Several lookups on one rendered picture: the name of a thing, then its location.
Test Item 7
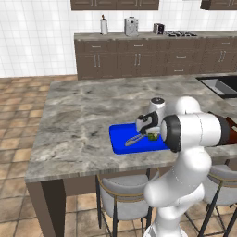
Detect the brown wall cupboard run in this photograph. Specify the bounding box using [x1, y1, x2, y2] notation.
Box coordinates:
[69, 0, 160, 11]

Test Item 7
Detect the brown base cupboard run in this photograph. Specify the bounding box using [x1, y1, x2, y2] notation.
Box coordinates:
[73, 31, 237, 81]

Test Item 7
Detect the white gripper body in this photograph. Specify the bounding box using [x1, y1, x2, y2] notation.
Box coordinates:
[135, 111, 160, 135]

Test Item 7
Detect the black sink basin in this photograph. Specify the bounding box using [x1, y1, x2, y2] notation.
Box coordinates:
[196, 75, 237, 100]

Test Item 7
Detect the black gas hob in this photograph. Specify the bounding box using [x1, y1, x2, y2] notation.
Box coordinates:
[164, 30, 198, 38]

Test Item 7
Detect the brown island counter base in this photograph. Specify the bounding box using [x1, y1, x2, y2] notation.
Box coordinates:
[25, 156, 237, 237]

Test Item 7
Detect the grey cushioned bar stool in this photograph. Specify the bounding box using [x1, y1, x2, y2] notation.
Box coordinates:
[197, 159, 237, 237]
[94, 168, 161, 237]

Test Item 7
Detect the white paper towel roll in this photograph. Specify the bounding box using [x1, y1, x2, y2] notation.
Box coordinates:
[99, 14, 109, 36]

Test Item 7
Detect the green broccoli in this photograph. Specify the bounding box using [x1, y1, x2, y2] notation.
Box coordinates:
[146, 132, 161, 143]

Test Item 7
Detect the grey fish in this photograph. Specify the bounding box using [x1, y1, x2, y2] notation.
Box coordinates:
[124, 133, 146, 148]

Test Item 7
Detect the blue tray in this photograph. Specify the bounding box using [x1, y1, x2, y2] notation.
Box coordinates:
[108, 122, 171, 155]

